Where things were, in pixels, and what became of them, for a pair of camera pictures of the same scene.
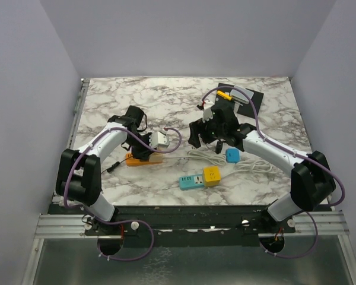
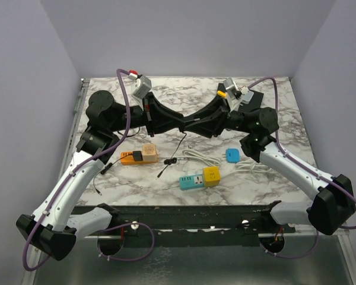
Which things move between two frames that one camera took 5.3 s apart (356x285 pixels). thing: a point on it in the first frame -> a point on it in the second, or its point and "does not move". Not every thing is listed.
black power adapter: (141, 152) -> (105, 170)
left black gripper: (146, 138) -> (165, 119)
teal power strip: (191, 181) does not move
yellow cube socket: (212, 176) does not move
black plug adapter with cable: (219, 147) -> (172, 160)
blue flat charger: (232, 155) does not move
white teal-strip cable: (255, 165) does not move
